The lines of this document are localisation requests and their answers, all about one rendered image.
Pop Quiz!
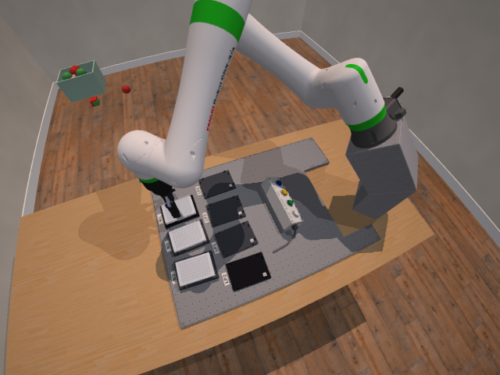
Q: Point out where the grey operator panel with coloured buttons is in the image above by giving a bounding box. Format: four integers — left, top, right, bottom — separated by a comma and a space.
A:
260, 177, 304, 253

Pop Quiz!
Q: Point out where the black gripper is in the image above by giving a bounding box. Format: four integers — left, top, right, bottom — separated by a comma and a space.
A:
153, 185, 184, 221

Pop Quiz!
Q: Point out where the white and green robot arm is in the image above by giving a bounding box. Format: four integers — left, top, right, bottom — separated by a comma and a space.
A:
117, 0, 406, 191

